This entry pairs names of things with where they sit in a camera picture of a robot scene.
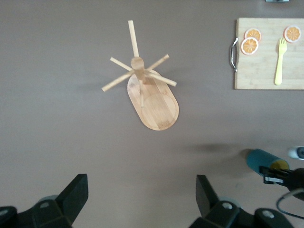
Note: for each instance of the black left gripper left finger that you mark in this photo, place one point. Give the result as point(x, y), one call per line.
point(59, 213)

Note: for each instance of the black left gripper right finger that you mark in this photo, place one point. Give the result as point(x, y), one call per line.
point(221, 216)

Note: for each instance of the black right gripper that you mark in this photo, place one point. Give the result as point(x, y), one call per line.
point(295, 179)

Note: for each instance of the teal mug with yellow inside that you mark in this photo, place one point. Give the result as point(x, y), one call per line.
point(259, 160)

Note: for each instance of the wooden mug tree rack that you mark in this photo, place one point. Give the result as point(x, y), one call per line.
point(156, 107)

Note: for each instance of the bamboo cutting board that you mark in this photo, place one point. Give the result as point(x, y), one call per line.
point(261, 71)

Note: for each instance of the yellow plastic fork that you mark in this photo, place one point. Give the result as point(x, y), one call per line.
point(279, 64)

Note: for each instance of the toy orange slice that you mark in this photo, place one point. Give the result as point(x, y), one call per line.
point(254, 32)
point(249, 45)
point(292, 33)

